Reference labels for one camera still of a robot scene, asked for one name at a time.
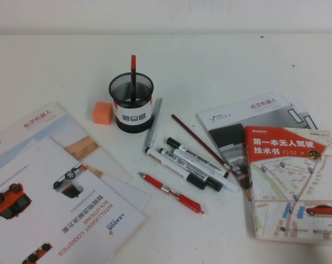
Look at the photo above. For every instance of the red capped black pen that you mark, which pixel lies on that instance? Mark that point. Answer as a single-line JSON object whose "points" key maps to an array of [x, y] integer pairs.
{"points": [[133, 63]]}

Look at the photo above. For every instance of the grey metallic pen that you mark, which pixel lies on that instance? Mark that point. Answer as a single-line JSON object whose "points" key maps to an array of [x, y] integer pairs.
{"points": [[153, 121]]}

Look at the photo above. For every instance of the black mesh pen holder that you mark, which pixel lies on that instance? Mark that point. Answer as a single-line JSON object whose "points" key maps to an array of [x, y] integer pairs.
{"points": [[133, 115]]}

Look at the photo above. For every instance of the red retractable gel pen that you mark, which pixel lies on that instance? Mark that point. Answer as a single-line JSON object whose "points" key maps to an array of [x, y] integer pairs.
{"points": [[155, 180]]}

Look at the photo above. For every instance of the beige label white marker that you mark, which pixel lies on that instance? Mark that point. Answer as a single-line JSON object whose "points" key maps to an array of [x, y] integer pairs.
{"points": [[155, 156]]}

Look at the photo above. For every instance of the dark red pencil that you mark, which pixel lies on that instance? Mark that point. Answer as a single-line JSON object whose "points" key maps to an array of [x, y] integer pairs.
{"points": [[199, 141]]}

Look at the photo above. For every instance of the white board printed marker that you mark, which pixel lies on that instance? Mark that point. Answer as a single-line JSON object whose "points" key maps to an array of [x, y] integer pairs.
{"points": [[196, 155]]}

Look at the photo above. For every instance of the grey picture AgileX brochure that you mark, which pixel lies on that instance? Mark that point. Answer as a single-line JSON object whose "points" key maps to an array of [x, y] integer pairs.
{"points": [[229, 115]]}

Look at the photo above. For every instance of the orange foam cube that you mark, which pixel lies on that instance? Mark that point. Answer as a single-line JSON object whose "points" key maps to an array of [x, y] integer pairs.
{"points": [[101, 114]]}

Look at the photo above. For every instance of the white marker black cap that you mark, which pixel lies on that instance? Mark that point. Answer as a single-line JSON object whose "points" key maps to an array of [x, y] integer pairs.
{"points": [[214, 185]]}

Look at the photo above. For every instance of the plain white paper sheet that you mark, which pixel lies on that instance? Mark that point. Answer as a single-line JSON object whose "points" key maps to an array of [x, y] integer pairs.
{"points": [[133, 196]]}

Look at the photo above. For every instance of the white marker white end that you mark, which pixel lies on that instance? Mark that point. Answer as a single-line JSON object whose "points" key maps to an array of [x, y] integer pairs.
{"points": [[230, 187]]}

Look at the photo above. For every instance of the sky picture AgileX brochure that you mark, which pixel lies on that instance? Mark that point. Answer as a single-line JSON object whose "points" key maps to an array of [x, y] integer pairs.
{"points": [[45, 123]]}

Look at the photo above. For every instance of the red map cover book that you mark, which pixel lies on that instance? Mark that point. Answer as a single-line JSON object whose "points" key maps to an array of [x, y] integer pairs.
{"points": [[278, 192]]}

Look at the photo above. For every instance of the white brochure with window picture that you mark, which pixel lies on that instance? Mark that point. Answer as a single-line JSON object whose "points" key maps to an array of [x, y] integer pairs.
{"points": [[306, 110]]}

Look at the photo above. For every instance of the intelligent logistics solutions brochure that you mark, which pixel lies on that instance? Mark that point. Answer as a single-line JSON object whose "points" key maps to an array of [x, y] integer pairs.
{"points": [[45, 220]]}

